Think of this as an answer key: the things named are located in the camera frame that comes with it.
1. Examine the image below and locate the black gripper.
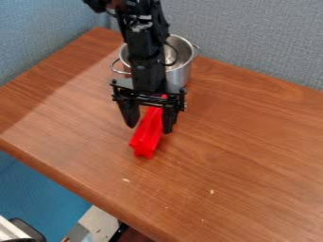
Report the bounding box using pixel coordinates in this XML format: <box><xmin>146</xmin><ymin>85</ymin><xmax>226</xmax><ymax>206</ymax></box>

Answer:
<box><xmin>109</xmin><ymin>59</ymin><xmax>188</xmax><ymax>134</ymax></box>

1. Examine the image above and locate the red star-shaped bar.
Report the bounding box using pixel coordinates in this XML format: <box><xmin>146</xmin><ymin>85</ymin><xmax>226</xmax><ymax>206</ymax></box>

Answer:
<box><xmin>126</xmin><ymin>94</ymin><xmax>169</xmax><ymax>160</ymax></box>

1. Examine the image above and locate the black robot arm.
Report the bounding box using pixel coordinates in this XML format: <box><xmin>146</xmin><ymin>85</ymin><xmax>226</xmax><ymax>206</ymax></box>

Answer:
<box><xmin>81</xmin><ymin>0</ymin><xmax>185</xmax><ymax>134</ymax></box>

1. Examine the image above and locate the stainless steel pot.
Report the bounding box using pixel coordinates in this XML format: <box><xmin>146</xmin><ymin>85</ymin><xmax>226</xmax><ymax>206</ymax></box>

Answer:
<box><xmin>109</xmin><ymin>34</ymin><xmax>200</xmax><ymax>93</ymax></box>

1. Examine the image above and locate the black and white chair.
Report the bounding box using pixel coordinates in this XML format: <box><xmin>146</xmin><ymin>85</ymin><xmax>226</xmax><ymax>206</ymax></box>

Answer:
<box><xmin>0</xmin><ymin>216</ymin><xmax>46</xmax><ymax>242</ymax></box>

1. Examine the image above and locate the white table leg bracket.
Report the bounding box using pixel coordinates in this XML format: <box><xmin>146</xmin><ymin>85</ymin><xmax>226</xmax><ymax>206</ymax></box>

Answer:
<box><xmin>66</xmin><ymin>206</ymin><xmax>118</xmax><ymax>242</ymax></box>

